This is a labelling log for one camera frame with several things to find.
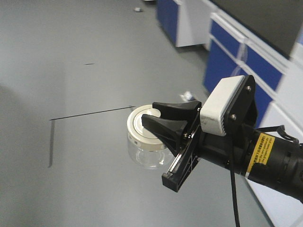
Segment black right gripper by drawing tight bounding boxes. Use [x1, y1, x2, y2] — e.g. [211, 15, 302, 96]
[142, 101, 257, 192]

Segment glass jar with white lid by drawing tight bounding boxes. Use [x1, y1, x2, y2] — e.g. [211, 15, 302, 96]
[126, 105, 173, 170]

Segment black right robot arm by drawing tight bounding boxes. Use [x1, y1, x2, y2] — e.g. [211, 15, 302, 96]
[142, 101, 303, 201]

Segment blue white lab cabinet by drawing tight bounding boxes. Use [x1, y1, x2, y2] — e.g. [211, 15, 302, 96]
[203, 11, 303, 227]

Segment far blue white cabinet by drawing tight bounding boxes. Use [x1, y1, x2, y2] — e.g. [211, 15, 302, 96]
[156, 0, 216, 47]

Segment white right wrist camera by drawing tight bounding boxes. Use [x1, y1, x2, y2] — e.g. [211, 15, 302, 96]
[200, 75, 245, 136]

